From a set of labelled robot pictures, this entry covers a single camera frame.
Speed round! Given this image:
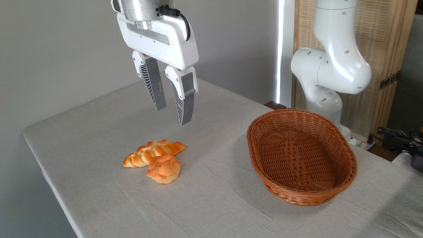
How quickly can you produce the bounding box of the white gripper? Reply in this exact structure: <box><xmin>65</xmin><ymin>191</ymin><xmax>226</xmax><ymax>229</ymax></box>
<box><xmin>116</xmin><ymin>13</ymin><xmax>200</xmax><ymax>126</ymax></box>

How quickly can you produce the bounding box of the round knotted bread roll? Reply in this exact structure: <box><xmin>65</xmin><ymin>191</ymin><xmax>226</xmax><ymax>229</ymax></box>
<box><xmin>146</xmin><ymin>154</ymin><xmax>181</xmax><ymax>184</ymax></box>

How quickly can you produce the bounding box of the long braided bread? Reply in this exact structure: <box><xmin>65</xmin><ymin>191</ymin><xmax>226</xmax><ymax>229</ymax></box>
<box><xmin>123</xmin><ymin>139</ymin><xmax>186</xmax><ymax>168</ymax></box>

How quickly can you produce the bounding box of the brown wicker basket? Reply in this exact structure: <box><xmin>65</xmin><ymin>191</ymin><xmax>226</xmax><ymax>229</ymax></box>
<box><xmin>247</xmin><ymin>109</ymin><xmax>358</xmax><ymax>206</ymax></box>

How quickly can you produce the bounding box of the light grey tablecloth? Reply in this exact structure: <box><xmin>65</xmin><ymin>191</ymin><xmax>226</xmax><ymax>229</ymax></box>
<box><xmin>22</xmin><ymin>69</ymin><xmax>423</xmax><ymax>238</ymax></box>

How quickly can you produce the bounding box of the white power strip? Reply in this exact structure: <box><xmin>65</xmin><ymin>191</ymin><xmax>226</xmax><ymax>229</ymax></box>
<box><xmin>358</xmin><ymin>139</ymin><xmax>377</xmax><ymax>151</ymax></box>

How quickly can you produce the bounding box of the dark metal screen hinge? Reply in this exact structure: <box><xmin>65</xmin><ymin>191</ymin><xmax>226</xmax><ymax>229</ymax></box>
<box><xmin>379</xmin><ymin>71</ymin><xmax>401</xmax><ymax>90</ymax></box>

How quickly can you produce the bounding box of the wooden rattan folding screen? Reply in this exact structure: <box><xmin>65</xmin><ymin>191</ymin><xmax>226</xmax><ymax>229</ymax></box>
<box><xmin>292</xmin><ymin>0</ymin><xmax>418</xmax><ymax>138</ymax></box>

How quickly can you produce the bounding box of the dark grey device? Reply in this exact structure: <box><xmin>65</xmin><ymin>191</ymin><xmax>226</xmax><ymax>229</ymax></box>
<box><xmin>411</xmin><ymin>153</ymin><xmax>423</xmax><ymax>172</ymax></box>

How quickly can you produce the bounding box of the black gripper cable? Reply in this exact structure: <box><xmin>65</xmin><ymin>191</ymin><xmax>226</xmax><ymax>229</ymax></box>
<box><xmin>158</xmin><ymin>6</ymin><xmax>191</xmax><ymax>42</ymax></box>

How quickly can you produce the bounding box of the black cable bundle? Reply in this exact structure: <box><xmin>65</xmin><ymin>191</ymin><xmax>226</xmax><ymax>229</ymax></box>
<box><xmin>376</xmin><ymin>127</ymin><xmax>423</xmax><ymax>156</ymax></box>

